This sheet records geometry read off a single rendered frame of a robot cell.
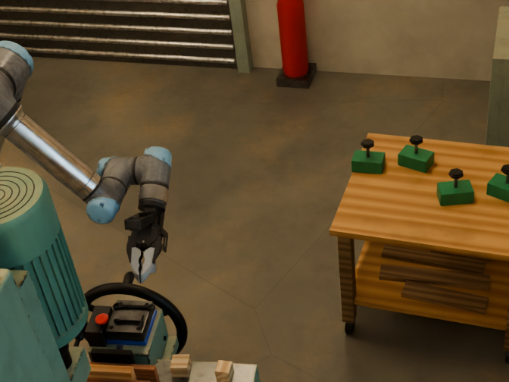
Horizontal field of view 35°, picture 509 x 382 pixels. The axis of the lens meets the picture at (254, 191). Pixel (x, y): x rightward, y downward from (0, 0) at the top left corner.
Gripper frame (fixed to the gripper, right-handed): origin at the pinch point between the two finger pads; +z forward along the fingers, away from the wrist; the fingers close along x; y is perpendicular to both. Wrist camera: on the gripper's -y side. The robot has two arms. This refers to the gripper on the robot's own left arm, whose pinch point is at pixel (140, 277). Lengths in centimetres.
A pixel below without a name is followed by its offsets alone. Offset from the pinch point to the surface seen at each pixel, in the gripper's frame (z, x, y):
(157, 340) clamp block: 17.7, -10.5, -11.6
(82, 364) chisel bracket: 26.4, -1.8, -30.1
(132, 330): 16.9, -7.1, -19.0
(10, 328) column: 29, -11, -78
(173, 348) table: 18.0, -12.1, -4.1
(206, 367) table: 23.1, -22.2, -10.3
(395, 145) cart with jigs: -76, -57, 92
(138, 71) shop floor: -177, 97, 205
